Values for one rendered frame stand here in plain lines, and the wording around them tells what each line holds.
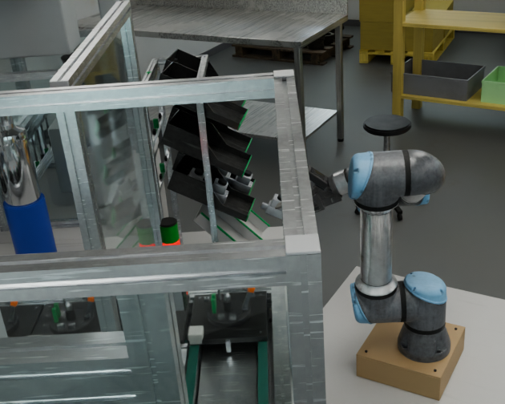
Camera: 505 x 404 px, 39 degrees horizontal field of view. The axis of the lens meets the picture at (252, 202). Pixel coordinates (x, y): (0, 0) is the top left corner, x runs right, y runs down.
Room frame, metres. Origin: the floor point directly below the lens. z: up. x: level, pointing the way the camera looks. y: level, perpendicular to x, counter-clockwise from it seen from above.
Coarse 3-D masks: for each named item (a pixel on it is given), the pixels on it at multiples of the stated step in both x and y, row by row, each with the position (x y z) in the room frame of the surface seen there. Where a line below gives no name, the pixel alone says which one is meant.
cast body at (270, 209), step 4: (276, 196) 2.12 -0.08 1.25; (280, 196) 2.11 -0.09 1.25; (272, 200) 2.11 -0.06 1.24; (276, 200) 2.10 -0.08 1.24; (280, 200) 2.10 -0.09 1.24; (264, 204) 2.12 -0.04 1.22; (268, 204) 2.13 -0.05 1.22; (272, 204) 2.10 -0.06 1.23; (276, 204) 2.10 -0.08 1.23; (264, 208) 2.12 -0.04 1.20; (268, 208) 2.10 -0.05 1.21; (272, 208) 2.10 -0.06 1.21; (280, 208) 2.09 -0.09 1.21; (268, 212) 2.10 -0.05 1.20; (272, 212) 2.10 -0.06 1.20; (276, 212) 2.10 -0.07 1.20; (280, 212) 2.09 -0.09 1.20; (276, 216) 2.10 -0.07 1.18; (280, 216) 2.09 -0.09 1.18
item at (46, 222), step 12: (36, 204) 2.46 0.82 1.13; (12, 216) 2.44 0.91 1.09; (24, 216) 2.43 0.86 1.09; (36, 216) 2.45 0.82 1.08; (48, 216) 2.51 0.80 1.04; (12, 228) 2.45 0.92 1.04; (24, 228) 2.43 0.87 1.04; (36, 228) 2.44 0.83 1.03; (48, 228) 2.49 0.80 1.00; (12, 240) 2.47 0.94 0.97; (24, 240) 2.43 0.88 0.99; (36, 240) 2.44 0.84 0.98; (48, 240) 2.47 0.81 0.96; (24, 252) 2.43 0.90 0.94; (36, 252) 2.44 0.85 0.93
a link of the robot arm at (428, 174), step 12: (420, 156) 1.61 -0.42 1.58; (432, 156) 1.63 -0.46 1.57; (420, 168) 1.58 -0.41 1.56; (432, 168) 1.60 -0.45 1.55; (420, 180) 1.57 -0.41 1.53; (432, 180) 1.59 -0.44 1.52; (420, 192) 1.59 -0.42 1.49; (432, 192) 1.65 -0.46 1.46; (408, 204) 1.92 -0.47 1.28; (420, 204) 1.92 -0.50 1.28
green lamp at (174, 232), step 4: (176, 224) 1.68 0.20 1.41; (160, 228) 1.67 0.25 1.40; (164, 228) 1.67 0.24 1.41; (168, 228) 1.67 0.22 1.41; (172, 228) 1.67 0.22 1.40; (176, 228) 1.68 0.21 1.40; (160, 232) 1.68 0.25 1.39; (164, 232) 1.67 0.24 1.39; (168, 232) 1.67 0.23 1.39; (172, 232) 1.67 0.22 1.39; (176, 232) 1.68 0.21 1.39; (164, 236) 1.67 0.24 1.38; (168, 236) 1.67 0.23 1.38; (172, 236) 1.67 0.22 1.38; (176, 236) 1.68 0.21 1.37; (164, 240) 1.67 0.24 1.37; (168, 240) 1.66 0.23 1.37; (172, 240) 1.67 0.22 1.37; (176, 240) 1.67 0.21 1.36
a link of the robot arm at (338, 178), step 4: (336, 172) 2.08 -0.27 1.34; (340, 172) 2.06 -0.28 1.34; (332, 176) 2.08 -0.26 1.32; (336, 176) 2.06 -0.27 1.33; (340, 176) 2.05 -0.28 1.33; (344, 176) 2.04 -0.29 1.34; (336, 180) 2.05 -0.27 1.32; (340, 180) 2.04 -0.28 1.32; (344, 180) 2.04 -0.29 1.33; (336, 184) 2.04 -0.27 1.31; (340, 184) 2.04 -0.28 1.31; (344, 184) 2.03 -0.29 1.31; (336, 188) 2.04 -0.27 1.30; (340, 188) 2.03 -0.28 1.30; (344, 188) 2.03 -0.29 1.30; (340, 192) 2.04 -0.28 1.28; (344, 192) 2.04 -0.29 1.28
